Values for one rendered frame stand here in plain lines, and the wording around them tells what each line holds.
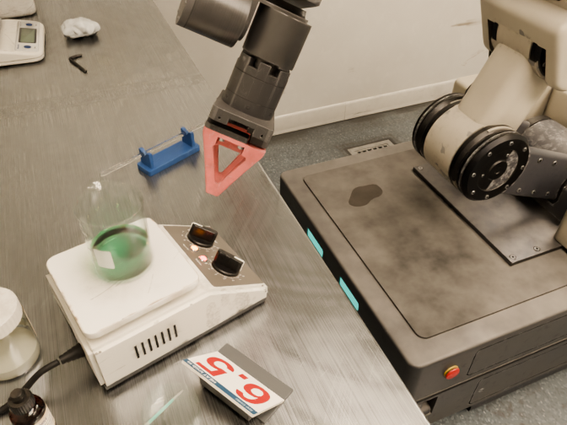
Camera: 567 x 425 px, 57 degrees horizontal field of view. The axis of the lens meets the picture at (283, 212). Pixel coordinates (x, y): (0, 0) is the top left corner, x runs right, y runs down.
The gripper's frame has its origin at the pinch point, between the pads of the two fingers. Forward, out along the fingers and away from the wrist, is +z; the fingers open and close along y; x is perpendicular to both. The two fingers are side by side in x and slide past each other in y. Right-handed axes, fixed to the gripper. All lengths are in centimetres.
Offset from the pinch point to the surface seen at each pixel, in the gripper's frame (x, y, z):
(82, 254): -10.1, 7.1, 10.3
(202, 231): 0.8, 0.4, 6.1
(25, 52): -44, -55, 9
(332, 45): 26, -164, -14
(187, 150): -5.4, -24.3, 5.6
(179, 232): -1.7, 0.1, 7.4
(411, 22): 54, -176, -36
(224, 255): 3.8, 4.6, 5.9
